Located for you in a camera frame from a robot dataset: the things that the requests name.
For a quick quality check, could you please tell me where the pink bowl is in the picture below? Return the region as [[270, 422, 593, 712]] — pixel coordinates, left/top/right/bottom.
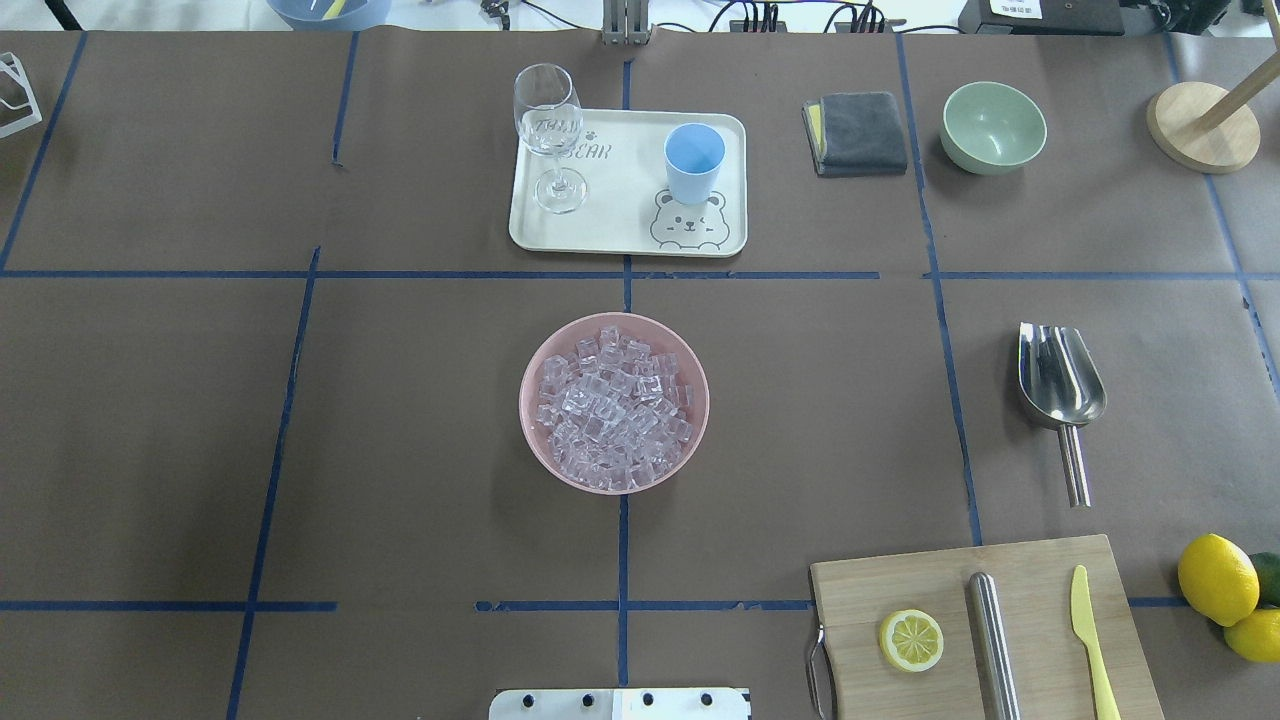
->
[[518, 313, 710, 496]]

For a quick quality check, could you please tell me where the pile of ice cubes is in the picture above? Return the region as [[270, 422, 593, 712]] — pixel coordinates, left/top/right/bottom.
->
[[535, 325, 696, 491]]

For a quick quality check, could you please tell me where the metal ice scoop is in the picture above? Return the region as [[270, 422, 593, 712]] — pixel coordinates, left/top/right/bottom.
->
[[1018, 322, 1107, 509]]

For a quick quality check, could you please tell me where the blue plastic cup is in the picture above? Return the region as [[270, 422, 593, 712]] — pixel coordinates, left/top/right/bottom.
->
[[663, 123, 726, 205]]

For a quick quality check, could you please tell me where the cream bear serving tray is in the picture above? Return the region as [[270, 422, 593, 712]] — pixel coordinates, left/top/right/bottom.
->
[[509, 109, 749, 258]]

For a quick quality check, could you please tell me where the clear wine glass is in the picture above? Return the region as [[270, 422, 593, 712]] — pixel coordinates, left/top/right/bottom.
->
[[513, 63, 588, 215]]

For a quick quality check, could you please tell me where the grey folded cloth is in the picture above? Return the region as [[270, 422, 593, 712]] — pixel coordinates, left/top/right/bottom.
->
[[803, 91, 908, 177]]

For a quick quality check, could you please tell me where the wooden cutting board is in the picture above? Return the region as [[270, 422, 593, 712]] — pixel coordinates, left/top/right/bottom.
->
[[810, 536, 1164, 719]]

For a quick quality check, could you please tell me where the lemon half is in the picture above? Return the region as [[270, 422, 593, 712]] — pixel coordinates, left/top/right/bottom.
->
[[877, 609, 945, 673]]

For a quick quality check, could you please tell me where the green ceramic bowl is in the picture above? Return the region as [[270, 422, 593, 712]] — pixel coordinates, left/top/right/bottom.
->
[[940, 81, 1048, 176]]

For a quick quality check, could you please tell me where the blue bowl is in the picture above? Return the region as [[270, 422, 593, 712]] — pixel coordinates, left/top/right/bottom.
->
[[268, 0, 392, 32]]

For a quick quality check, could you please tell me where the steel rod tool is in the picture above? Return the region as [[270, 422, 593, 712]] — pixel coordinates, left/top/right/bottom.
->
[[968, 571, 1021, 719]]

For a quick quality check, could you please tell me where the yellow plastic knife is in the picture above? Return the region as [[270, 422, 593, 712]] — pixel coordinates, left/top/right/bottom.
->
[[1069, 565, 1121, 720]]

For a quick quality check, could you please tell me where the wooden stand with base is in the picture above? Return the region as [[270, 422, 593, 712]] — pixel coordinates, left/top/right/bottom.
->
[[1146, 1, 1279, 174]]

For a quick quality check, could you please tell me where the large yellow lemon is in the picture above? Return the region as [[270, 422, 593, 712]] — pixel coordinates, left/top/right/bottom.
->
[[1178, 533, 1260, 628]]

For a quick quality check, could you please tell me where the green lime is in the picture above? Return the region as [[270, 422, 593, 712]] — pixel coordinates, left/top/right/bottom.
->
[[1249, 551, 1280, 609]]

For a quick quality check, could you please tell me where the small yellow lemon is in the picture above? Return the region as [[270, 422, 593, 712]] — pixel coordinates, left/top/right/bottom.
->
[[1222, 609, 1280, 664]]

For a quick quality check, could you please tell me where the aluminium frame post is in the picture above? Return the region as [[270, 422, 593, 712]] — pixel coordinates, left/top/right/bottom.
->
[[602, 0, 652, 46]]

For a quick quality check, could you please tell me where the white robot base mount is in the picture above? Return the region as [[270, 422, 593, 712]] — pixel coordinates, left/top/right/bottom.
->
[[488, 687, 753, 719]]

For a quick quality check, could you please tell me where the white wire cup rack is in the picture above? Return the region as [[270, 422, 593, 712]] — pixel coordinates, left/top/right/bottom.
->
[[1, 53, 44, 138]]

